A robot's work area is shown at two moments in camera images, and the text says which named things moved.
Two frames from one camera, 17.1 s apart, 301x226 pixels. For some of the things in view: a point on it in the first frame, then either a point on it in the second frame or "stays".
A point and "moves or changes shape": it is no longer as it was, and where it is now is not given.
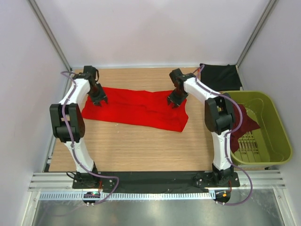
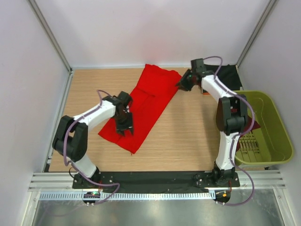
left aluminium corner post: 50,33 stays
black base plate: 155,180 stays
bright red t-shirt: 148,108 moves or changes shape
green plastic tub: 269,144 stays
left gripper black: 101,97 to 128,125
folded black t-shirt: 221,77 stays
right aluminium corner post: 268,9 stays
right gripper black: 171,99 to 182,84
